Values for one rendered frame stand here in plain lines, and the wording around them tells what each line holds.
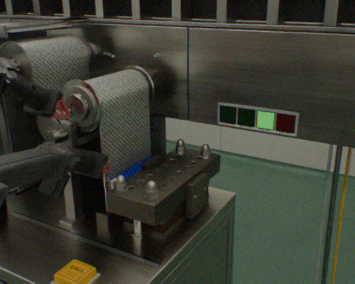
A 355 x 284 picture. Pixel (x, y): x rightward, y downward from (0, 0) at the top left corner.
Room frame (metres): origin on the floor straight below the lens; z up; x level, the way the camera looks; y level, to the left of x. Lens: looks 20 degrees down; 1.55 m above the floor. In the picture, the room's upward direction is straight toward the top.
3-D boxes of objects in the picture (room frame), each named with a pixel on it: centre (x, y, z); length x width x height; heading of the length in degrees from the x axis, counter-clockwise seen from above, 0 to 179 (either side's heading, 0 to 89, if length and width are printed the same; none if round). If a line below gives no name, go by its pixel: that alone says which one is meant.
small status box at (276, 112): (1.19, -0.22, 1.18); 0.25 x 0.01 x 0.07; 60
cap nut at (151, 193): (1.00, 0.08, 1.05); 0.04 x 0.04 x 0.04
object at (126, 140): (1.18, 0.16, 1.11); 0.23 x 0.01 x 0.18; 150
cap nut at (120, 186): (1.04, 0.17, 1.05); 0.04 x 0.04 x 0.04
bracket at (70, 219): (1.09, 0.33, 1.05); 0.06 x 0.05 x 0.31; 150
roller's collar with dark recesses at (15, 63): (1.21, 0.50, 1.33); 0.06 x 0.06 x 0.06; 60
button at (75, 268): (0.83, 0.25, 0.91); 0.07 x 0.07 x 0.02; 60
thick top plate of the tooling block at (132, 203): (1.16, 0.04, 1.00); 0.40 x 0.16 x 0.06; 150
